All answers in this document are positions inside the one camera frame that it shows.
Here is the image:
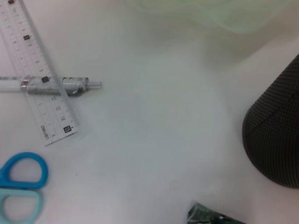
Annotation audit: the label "grey white ballpoint pen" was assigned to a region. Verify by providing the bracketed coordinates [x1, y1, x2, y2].
[0, 77, 103, 97]

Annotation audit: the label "green glass fruit plate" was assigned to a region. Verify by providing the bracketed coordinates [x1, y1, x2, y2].
[126, 0, 299, 35]

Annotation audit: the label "clear plastic ruler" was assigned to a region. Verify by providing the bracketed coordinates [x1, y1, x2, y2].
[0, 0, 79, 147]

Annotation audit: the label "green plastic scrap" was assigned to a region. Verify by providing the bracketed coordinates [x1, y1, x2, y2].
[186, 202, 248, 224]

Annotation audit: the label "blue scissors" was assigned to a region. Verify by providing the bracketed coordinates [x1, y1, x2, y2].
[0, 152, 49, 224]

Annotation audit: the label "black mesh pen holder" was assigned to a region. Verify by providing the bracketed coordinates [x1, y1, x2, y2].
[242, 54, 299, 189]

